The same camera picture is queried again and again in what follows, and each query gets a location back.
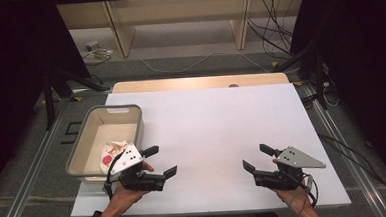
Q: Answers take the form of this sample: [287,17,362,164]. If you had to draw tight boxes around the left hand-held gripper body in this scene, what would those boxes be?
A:
[101,141,169,195]

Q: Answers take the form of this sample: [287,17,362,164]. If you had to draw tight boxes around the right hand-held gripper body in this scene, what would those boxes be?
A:
[251,144,328,193]

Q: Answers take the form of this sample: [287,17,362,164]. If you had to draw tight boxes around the white printed cloth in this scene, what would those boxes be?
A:
[98,140,132,174]

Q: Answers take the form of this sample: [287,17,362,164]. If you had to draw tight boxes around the grey-rimmed beige plastic bin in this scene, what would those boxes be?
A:
[62,103,148,183]

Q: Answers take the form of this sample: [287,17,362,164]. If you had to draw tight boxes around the person's left hand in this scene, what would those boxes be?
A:
[107,160,157,209]

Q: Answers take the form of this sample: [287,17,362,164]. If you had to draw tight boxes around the person's right hand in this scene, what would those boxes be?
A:
[271,156,313,212]

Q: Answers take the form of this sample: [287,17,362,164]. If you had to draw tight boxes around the white board table cover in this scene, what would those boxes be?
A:
[64,80,352,217]

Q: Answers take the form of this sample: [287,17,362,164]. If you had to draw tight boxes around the light wooden table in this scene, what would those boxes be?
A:
[111,71,291,95]

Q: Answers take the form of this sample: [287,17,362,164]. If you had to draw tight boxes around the black metal stand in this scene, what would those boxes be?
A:
[41,64,114,131]
[271,38,329,113]

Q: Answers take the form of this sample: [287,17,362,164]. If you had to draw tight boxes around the dark curtain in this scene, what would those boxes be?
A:
[287,0,386,202]
[0,0,98,197]

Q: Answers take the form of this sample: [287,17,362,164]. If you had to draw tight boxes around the grey power adapter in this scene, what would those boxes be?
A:
[84,40,101,53]

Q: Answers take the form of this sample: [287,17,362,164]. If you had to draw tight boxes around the light wooden shelf unit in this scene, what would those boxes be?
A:
[55,0,309,61]

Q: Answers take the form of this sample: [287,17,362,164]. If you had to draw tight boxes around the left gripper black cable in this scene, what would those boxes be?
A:
[100,151,129,198]

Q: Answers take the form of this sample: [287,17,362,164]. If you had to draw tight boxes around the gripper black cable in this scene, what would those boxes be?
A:
[298,171,320,208]
[100,151,129,198]

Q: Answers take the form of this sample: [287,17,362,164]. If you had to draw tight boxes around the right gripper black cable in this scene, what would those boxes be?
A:
[298,171,320,208]

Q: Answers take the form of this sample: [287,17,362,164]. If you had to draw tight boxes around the long black floor cable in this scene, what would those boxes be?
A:
[317,129,386,210]

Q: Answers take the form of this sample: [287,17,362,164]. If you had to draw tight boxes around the aluminium floor rail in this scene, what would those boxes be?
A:
[299,77,386,217]
[0,94,79,217]

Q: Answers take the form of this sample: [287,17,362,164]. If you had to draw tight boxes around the coiled pale cable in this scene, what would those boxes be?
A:
[81,47,115,67]

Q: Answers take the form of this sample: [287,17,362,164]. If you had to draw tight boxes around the bundle of black cables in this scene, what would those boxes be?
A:
[245,0,297,61]

